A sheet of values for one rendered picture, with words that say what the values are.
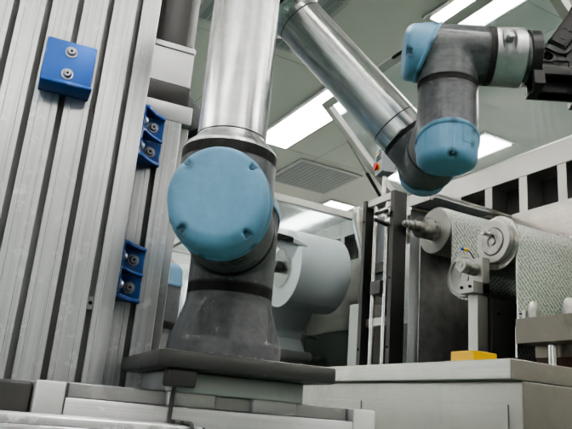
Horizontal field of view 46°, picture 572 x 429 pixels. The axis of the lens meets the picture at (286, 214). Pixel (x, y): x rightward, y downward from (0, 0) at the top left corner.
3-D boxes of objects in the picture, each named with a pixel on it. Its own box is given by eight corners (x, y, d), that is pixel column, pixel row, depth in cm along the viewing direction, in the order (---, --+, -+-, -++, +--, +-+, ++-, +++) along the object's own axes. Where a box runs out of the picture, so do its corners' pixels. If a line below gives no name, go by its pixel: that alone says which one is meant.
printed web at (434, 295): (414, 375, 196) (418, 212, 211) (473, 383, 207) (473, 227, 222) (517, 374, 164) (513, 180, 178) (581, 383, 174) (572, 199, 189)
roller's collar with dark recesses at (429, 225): (411, 238, 202) (412, 219, 204) (426, 243, 204) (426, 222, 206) (425, 235, 196) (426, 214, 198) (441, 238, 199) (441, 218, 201)
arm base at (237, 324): (182, 352, 78) (192, 270, 81) (152, 358, 92) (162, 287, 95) (298, 366, 84) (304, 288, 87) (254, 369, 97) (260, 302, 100)
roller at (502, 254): (477, 265, 181) (476, 225, 185) (542, 281, 193) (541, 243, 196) (509, 259, 172) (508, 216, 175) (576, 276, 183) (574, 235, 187)
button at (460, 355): (449, 362, 146) (450, 351, 147) (473, 365, 149) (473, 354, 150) (473, 361, 140) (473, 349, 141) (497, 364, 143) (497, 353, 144)
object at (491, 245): (484, 260, 179) (478, 235, 183) (489, 260, 180) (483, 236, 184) (505, 248, 174) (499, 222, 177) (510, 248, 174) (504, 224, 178)
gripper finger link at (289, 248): (304, 262, 186) (271, 255, 184) (307, 242, 187) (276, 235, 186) (306, 261, 183) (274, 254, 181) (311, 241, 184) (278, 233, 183)
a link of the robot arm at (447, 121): (466, 189, 88) (466, 113, 91) (488, 157, 77) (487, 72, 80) (405, 185, 88) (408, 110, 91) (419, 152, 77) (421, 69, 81)
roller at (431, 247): (418, 256, 206) (419, 214, 211) (477, 271, 218) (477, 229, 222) (449, 248, 195) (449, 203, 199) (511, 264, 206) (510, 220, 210)
